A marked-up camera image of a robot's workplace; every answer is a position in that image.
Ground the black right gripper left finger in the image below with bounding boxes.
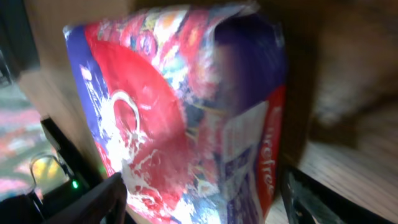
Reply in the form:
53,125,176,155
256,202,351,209
46,172,127,224

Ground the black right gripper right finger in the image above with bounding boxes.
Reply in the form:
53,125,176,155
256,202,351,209
281,166,392,224

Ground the red purple tissue pack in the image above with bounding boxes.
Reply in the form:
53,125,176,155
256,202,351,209
63,3,287,223

